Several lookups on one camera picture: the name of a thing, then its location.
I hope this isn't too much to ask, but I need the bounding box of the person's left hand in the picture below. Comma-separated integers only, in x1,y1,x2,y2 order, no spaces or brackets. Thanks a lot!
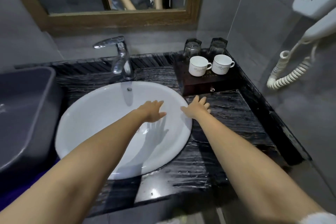
136,100,167,123

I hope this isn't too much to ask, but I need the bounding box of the person's right hand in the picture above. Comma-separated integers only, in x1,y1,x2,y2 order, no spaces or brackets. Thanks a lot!
181,95,212,121

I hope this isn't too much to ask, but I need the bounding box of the person's right forearm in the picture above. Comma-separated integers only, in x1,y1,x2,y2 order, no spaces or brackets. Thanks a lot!
191,115,325,224

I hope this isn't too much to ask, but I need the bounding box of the person's left forearm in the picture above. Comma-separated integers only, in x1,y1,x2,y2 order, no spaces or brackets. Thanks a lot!
0,109,149,224

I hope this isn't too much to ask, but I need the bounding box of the dark wooden tray box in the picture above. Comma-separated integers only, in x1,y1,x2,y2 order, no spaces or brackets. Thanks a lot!
173,53,241,97

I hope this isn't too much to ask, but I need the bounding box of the white ceramic cup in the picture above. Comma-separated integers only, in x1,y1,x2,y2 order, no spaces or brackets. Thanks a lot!
212,54,235,75
188,56,212,77

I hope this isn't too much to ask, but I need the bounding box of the white round sink basin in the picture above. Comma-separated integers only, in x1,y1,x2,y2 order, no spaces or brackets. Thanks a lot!
55,81,193,181

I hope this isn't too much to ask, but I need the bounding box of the clear glass tumbler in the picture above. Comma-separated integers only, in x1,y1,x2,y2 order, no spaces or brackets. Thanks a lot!
183,38,202,60
208,37,228,56

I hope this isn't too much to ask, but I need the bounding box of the chrome faucet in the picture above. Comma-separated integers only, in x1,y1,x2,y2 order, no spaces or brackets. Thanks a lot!
93,36,136,81

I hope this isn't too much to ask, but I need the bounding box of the wooden framed mirror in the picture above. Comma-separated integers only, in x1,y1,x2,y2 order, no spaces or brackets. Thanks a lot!
4,0,207,36

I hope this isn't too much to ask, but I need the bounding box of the grey plastic tub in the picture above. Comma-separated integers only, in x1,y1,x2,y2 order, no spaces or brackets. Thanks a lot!
0,66,64,177

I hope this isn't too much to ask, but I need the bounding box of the white hair dryer handset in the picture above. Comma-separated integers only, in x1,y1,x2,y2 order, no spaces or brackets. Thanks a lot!
301,8,336,46

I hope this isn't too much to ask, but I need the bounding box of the blue cloth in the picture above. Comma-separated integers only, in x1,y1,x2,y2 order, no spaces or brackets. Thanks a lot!
0,152,62,207

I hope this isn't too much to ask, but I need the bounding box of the white sleeve cuff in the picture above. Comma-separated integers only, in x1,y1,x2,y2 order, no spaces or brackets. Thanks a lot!
299,212,336,224

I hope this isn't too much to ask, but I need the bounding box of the white coiled cord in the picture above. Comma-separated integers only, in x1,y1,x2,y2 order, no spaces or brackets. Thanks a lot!
266,40,320,90

